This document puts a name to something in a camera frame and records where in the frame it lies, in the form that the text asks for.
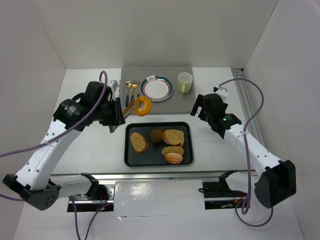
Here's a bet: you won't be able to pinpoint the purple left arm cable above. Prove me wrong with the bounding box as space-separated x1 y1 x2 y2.
0 70 113 240

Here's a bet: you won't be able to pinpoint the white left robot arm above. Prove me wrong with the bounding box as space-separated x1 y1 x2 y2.
2 81 125 211

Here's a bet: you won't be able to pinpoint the orange bagel bread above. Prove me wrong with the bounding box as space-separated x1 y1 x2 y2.
133 96 152 117

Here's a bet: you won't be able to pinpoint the black baking tray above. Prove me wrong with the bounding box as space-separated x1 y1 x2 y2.
124 121 194 168

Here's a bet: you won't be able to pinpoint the aluminium rail right side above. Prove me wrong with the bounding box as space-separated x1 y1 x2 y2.
234 80 265 146

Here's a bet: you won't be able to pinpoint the metal bread tongs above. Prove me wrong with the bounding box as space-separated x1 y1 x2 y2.
109 98 141 133

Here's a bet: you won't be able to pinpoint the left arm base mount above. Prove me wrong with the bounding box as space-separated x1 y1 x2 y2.
72 182 116 213

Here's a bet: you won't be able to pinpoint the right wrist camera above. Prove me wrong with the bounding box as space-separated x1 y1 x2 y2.
213 85 228 102

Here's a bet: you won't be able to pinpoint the gold fork green handle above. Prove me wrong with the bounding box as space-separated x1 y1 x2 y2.
130 80 137 101

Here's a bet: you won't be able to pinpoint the dark brown round bun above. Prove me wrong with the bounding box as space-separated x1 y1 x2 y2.
150 128 165 143

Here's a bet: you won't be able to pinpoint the grey placemat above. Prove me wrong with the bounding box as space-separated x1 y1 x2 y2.
119 65 196 115

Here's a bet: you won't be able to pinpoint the light green mug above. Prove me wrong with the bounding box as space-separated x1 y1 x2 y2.
178 72 193 95

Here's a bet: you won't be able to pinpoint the aluminium rail front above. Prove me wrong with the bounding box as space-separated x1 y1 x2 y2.
49 170 256 181

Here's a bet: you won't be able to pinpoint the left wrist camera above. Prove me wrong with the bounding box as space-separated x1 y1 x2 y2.
107 80 119 98

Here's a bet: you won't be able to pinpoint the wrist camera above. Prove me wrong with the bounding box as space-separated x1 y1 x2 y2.
107 80 119 98
213 85 228 102

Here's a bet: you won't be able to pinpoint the small seeded bread slice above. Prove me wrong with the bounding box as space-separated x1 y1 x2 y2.
161 146 184 156

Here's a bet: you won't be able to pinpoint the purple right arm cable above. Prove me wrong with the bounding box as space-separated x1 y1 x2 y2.
217 78 275 228

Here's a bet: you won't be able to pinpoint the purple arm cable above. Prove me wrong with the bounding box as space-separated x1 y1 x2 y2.
217 78 275 228
0 70 113 240

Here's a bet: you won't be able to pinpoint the white plate teal rim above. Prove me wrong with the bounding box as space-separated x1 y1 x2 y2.
139 75 174 102

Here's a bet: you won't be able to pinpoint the gold knife green handle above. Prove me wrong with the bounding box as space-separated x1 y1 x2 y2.
136 81 141 98

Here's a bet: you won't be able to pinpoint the seeded bread slice left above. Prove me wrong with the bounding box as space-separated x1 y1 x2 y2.
130 132 149 154

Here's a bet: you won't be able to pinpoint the large seeded bread slice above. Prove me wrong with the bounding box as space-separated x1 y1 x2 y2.
162 129 185 147

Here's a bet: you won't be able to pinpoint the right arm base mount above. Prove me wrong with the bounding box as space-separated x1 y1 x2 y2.
198 181 247 210

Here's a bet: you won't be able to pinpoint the gold spoon green handle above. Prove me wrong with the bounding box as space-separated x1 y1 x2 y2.
125 81 132 107

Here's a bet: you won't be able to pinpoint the aluminium rail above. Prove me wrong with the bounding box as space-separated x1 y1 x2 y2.
49 170 256 181
234 80 265 146

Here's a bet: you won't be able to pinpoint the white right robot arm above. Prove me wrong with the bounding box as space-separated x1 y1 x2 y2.
190 93 297 209

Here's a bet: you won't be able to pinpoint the orange shell madeleine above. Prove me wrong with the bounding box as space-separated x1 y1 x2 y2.
165 153 183 165

